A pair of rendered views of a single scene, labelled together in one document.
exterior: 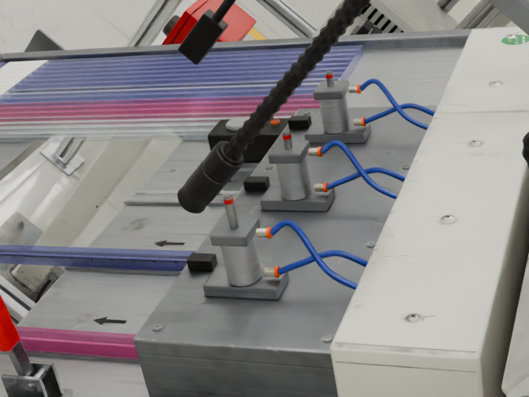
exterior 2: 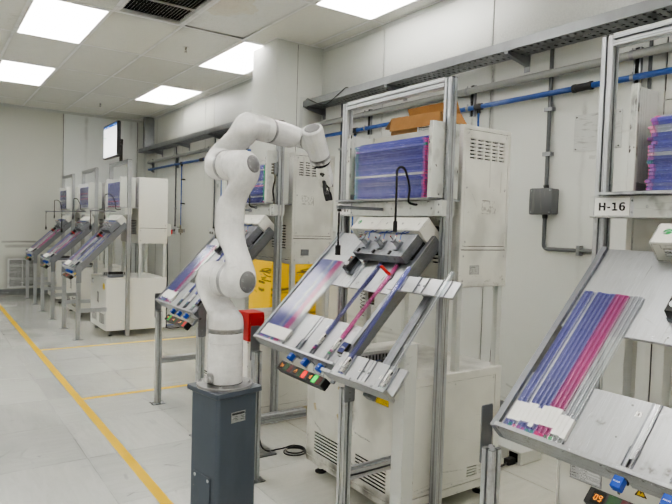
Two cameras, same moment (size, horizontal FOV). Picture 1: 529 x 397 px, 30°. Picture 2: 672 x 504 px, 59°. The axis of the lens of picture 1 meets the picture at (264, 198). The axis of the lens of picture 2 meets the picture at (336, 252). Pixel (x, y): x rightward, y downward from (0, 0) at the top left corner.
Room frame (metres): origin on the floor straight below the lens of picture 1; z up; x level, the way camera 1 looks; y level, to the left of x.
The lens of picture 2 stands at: (-1.59, 1.48, 1.26)
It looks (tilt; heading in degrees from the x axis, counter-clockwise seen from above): 3 degrees down; 330
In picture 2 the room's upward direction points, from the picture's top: 2 degrees clockwise
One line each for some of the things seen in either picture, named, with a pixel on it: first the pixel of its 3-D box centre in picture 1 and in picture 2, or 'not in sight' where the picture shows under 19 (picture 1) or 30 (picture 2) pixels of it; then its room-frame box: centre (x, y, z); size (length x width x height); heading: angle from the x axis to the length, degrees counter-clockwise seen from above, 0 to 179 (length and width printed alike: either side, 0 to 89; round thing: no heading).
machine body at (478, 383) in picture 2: not in sight; (399, 419); (0.76, -0.27, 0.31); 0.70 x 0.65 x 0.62; 5
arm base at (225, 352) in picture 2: not in sight; (225, 358); (0.35, 0.78, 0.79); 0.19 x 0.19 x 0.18
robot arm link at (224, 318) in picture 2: not in sight; (220, 295); (0.38, 0.79, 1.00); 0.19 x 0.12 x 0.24; 21
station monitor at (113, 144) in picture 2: not in sight; (116, 142); (5.42, 0.29, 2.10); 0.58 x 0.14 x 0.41; 5
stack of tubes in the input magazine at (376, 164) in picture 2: not in sight; (397, 170); (0.69, -0.15, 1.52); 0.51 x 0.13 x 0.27; 5
